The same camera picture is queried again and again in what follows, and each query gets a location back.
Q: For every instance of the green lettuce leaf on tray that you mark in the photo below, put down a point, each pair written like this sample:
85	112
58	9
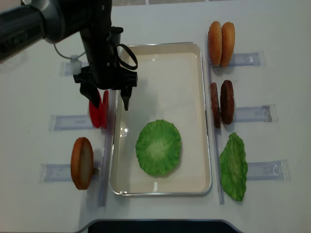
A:
158	148

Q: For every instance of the bun half right outer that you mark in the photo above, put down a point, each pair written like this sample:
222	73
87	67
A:
228	43

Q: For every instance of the clear rack bun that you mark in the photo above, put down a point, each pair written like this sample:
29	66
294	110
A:
247	59
50	173

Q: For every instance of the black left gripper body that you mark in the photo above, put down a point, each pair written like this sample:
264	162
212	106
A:
106	70

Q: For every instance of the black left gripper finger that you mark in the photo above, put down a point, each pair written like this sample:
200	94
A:
91	93
126	95

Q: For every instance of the brown meat patty inner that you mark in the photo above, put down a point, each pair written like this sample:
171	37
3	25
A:
215	105

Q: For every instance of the brown meat patty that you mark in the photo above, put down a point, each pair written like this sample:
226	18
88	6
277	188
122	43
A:
227	102
215	105

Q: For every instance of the brown meat patty outer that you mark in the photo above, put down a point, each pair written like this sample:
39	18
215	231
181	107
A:
227	102

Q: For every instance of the clear rack tomato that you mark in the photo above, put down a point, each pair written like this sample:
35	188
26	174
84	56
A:
74	122

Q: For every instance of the green lettuce leaf standing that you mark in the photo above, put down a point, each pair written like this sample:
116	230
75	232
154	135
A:
234	167

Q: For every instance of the red tomato slice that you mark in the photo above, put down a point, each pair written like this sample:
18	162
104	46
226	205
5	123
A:
105	107
95	113

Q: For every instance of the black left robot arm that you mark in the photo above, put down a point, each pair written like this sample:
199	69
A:
55	20

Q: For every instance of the bun half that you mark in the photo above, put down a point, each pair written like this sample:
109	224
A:
214	39
228	43

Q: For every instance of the clear rack patty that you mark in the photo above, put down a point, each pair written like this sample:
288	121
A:
264	113

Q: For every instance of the clear rack left bun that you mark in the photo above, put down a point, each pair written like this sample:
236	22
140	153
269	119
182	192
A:
50	173

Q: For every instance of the bun half right inner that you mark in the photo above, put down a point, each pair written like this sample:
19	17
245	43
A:
214	39

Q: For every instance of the white metal tray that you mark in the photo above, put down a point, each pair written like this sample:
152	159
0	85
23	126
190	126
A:
171	88

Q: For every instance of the clear left rail strip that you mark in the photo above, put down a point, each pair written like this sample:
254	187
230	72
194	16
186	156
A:
109	135

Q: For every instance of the clear rack right bun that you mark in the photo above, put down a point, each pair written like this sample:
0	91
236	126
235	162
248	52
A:
247	59

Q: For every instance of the bun half left rack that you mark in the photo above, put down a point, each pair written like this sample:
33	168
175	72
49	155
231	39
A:
81	166

